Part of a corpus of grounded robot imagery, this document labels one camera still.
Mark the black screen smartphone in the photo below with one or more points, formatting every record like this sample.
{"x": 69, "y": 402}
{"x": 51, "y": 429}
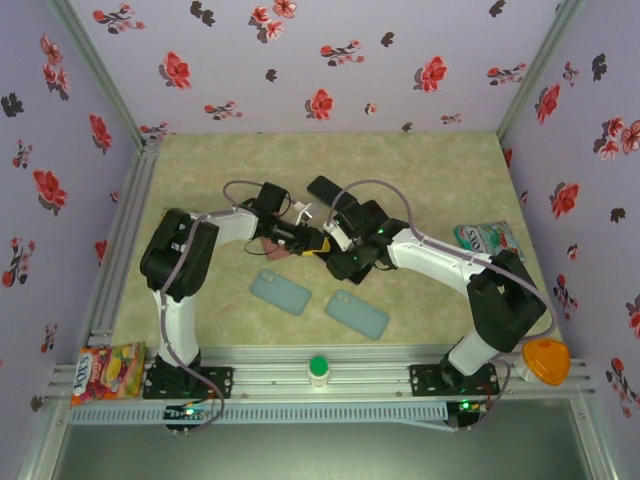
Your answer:
{"x": 361, "y": 277}

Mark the light blue phone case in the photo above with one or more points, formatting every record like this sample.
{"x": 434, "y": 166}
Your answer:
{"x": 357, "y": 315}
{"x": 280, "y": 294}

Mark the orange lidded plastic container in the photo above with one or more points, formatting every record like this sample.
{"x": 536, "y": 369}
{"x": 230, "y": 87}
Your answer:
{"x": 546, "y": 360}

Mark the aluminium corner post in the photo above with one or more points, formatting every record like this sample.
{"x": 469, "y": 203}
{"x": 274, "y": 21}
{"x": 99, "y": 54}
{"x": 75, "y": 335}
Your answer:
{"x": 535, "y": 75}
{"x": 104, "y": 75}

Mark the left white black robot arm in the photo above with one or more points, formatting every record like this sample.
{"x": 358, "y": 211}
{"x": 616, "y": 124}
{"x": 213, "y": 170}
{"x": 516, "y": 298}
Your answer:
{"x": 180, "y": 320}

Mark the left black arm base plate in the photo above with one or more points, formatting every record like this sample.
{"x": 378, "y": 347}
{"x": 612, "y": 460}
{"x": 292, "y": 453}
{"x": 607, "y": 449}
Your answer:
{"x": 220, "y": 382}

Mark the left controller circuit board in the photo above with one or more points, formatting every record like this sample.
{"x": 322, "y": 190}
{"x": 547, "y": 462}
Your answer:
{"x": 187, "y": 412}

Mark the controller circuit board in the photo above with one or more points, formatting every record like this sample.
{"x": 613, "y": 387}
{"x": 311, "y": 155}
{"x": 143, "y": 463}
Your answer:
{"x": 467, "y": 407}
{"x": 187, "y": 412}

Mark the white bottle green lid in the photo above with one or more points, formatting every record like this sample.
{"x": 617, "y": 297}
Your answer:
{"x": 318, "y": 367}

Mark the pink phone case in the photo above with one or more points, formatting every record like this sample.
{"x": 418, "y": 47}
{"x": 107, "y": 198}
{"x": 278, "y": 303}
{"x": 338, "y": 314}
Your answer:
{"x": 274, "y": 255}

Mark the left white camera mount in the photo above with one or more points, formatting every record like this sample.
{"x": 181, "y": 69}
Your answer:
{"x": 303, "y": 211}

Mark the grey metal panel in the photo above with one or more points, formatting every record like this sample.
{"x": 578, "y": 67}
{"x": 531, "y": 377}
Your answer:
{"x": 320, "y": 450}

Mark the long aluminium base rail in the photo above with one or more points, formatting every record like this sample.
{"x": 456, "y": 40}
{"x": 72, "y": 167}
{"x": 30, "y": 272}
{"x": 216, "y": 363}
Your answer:
{"x": 350, "y": 380}

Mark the teal Fox's candy bag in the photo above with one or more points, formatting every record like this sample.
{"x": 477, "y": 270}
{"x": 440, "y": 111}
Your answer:
{"x": 492, "y": 237}

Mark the red yellow Fox's candy bag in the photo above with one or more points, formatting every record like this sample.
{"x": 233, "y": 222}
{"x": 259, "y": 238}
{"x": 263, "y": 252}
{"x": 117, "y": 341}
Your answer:
{"x": 107, "y": 372}

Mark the aluminium side rail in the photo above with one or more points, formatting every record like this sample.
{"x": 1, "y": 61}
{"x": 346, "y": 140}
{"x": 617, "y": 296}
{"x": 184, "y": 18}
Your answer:
{"x": 136, "y": 190}

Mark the right controller circuit board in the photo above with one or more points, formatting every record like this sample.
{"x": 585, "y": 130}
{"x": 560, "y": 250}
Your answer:
{"x": 467, "y": 407}

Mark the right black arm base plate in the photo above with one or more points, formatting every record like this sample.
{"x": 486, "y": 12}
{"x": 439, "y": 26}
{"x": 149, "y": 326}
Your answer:
{"x": 425, "y": 380}

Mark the green edged smartphone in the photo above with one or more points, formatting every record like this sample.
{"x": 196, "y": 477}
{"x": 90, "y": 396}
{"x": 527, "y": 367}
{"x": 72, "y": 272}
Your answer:
{"x": 322, "y": 189}

